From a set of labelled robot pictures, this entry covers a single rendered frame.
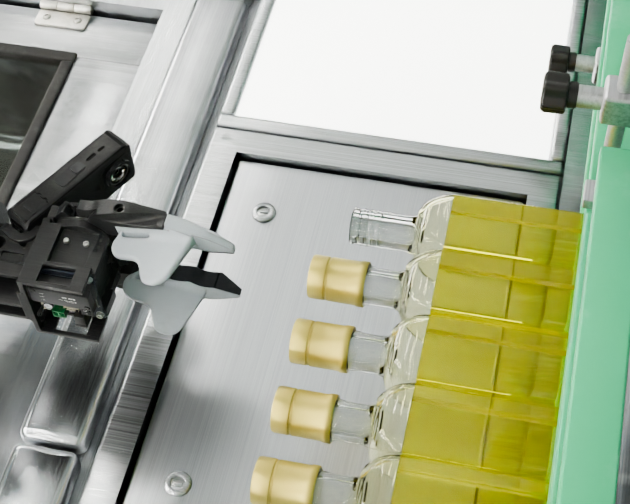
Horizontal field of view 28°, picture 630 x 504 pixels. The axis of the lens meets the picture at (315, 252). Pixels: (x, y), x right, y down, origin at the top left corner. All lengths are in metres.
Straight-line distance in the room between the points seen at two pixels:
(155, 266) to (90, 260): 0.05
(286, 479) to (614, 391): 0.24
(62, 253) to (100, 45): 0.48
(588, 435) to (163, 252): 0.36
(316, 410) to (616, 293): 0.23
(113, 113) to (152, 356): 0.34
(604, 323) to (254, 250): 0.44
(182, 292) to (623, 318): 0.37
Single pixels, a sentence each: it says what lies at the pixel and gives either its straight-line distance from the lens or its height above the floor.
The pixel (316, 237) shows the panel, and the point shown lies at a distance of 1.15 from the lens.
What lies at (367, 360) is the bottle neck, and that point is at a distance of 0.92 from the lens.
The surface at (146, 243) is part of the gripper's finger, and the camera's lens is 0.96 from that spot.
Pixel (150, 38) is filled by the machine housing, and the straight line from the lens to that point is 1.40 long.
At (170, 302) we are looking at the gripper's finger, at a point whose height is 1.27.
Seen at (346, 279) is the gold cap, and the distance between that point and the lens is 0.94.
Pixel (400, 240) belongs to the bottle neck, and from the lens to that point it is 0.98.
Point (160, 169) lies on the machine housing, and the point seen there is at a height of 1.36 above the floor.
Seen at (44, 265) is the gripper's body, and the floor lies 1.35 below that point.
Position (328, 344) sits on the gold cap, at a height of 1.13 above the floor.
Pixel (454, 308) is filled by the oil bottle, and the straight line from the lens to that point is 0.92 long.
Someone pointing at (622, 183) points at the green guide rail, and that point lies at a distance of 0.86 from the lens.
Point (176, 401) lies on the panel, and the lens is 1.07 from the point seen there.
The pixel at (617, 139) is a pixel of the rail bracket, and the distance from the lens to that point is 0.91.
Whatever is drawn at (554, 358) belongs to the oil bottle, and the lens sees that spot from 0.90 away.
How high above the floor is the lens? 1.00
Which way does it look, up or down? 9 degrees up
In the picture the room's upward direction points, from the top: 81 degrees counter-clockwise
